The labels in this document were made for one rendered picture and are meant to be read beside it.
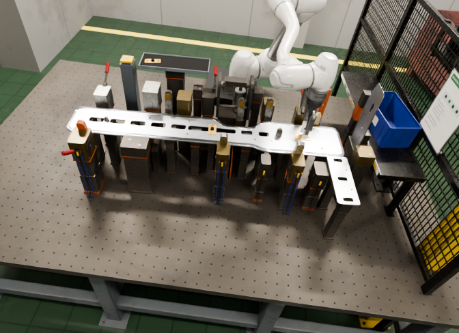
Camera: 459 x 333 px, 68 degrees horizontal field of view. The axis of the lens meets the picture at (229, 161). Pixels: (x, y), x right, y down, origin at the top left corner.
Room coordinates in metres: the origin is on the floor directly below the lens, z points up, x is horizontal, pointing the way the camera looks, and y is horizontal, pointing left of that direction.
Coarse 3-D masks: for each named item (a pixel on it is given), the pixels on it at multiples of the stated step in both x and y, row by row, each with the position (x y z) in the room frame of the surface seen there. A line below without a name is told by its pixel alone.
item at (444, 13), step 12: (444, 12) 4.13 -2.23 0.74; (456, 12) 4.16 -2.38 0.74; (432, 24) 3.98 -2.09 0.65; (456, 24) 4.17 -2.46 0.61; (420, 36) 4.07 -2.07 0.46; (432, 36) 3.88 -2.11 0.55; (420, 48) 3.97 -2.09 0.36; (420, 60) 3.87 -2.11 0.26; (432, 60) 3.68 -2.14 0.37; (432, 72) 3.58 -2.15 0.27; (444, 72) 3.43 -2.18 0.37; (432, 84) 3.49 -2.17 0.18
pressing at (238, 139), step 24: (72, 120) 1.24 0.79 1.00; (144, 120) 1.31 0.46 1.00; (168, 120) 1.33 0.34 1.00; (192, 120) 1.35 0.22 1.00; (216, 120) 1.38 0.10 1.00; (216, 144) 1.21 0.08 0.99; (240, 144) 1.22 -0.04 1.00; (264, 144) 1.24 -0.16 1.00; (288, 144) 1.26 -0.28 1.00; (312, 144) 1.29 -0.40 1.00; (336, 144) 1.31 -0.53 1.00
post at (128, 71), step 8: (120, 64) 1.57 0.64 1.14; (128, 64) 1.58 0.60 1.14; (128, 72) 1.57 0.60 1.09; (136, 72) 1.63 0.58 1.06; (128, 80) 1.57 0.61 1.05; (136, 80) 1.61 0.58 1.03; (128, 88) 1.57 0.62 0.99; (136, 88) 1.59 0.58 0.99; (128, 96) 1.57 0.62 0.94; (136, 96) 1.58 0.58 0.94; (128, 104) 1.57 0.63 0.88; (136, 104) 1.58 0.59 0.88
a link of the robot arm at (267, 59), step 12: (300, 0) 1.82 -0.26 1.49; (312, 0) 1.84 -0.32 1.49; (324, 0) 1.89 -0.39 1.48; (300, 12) 1.83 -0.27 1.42; (312, 12) 1.86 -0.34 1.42; (300, 24) 1.92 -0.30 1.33; (276, 36) 2.02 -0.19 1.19; (276, 48) 2.01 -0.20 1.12; (264, 60) 2.06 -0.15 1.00; (276, 60) 2.05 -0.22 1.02; (264, 72) 2.05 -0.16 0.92
